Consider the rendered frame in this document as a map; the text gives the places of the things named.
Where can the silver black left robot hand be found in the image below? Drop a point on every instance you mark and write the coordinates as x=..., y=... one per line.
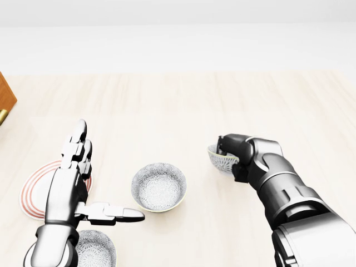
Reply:
x=62, y=192

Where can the patterned grey bowl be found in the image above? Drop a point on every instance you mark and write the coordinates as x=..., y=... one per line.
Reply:
x=222, y=164
x=159, y=187
x=94, y=249

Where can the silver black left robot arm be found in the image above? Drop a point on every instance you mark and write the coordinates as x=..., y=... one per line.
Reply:
x=51, y=246

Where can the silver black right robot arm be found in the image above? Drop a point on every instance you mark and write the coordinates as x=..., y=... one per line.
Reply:
x=306, y=217

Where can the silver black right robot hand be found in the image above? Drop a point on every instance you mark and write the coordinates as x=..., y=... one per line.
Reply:
x=258, y=158

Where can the white plate with red rings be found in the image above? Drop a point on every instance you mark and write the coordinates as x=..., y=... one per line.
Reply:
x=36, y=192

